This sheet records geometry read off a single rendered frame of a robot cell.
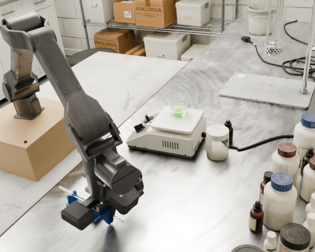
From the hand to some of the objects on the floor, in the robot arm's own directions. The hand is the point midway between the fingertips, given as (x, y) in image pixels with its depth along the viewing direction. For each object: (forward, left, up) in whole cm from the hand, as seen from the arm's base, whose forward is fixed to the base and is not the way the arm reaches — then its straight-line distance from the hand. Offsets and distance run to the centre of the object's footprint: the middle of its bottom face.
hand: (107, 211), depth 79 cm
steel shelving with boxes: (-92, +262, -107) cm, 298 cm away
